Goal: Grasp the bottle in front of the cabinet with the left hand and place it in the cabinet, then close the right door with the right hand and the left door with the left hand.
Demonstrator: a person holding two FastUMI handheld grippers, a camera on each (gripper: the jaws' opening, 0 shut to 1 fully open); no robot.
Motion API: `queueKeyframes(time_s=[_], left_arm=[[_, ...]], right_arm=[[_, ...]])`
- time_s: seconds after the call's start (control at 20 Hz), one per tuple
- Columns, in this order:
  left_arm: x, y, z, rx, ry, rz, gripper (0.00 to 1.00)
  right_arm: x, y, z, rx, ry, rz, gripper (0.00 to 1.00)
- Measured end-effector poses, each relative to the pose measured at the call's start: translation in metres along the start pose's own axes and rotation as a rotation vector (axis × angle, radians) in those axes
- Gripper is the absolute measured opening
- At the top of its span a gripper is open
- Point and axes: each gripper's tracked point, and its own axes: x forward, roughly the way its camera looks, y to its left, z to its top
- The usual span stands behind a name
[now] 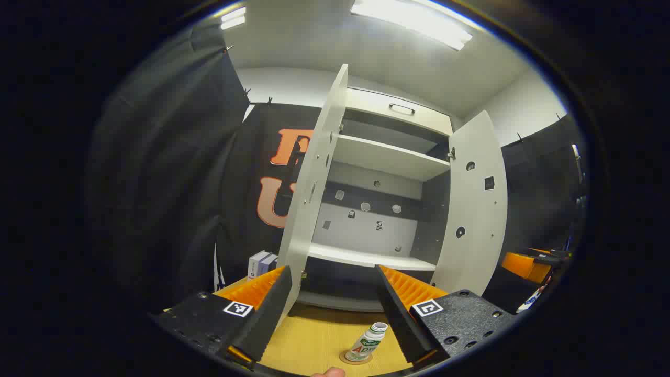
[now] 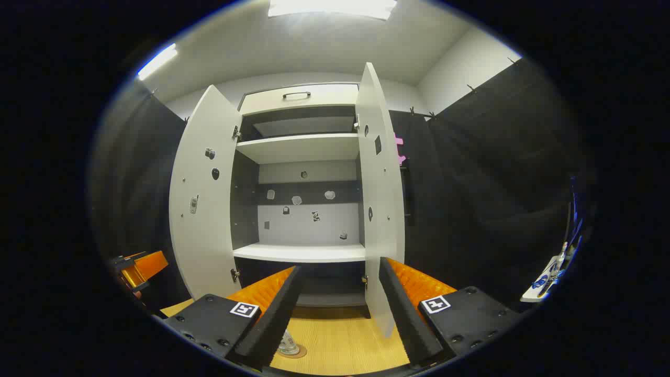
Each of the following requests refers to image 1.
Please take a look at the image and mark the white green-label drink bottle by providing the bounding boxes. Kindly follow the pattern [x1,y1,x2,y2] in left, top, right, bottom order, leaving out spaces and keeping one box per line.
[345,322,388,362]

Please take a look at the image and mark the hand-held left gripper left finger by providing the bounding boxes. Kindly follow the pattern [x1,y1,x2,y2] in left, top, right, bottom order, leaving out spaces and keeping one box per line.
[152,265,293,364]

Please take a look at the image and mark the white door with ghost sticker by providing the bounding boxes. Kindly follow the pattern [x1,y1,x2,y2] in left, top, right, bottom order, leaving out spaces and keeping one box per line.
[430,110,508,298]

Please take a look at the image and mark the white and purple box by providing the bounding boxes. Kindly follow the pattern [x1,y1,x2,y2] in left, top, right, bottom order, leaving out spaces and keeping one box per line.
[247,250,270,279]

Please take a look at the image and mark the long ceiling light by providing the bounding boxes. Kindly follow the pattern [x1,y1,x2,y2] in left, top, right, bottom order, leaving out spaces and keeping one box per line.
[351,0,473,51]

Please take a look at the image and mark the round wooden coaster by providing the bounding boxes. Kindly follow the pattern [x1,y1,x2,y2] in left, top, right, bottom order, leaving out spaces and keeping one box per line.
[339,350,373,365]

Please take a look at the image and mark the black backdrop cloth orange letters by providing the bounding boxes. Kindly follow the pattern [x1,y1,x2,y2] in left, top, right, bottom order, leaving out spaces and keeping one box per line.
[217,102,320,294]

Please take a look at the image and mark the small ceiling light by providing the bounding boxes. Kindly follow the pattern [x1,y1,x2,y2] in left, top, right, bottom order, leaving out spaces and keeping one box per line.
[220,6,247,30]

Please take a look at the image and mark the plain black backdrop cloth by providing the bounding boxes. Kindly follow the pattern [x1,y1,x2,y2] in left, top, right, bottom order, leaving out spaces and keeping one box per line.
[482,113,589,315]
[86,24,249,315]

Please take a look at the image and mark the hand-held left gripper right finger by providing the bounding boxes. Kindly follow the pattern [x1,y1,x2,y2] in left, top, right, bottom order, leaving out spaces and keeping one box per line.
[374,264,516,370]

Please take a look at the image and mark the white cabinet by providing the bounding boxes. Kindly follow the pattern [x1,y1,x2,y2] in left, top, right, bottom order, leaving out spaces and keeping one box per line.
[298,86,453,313]

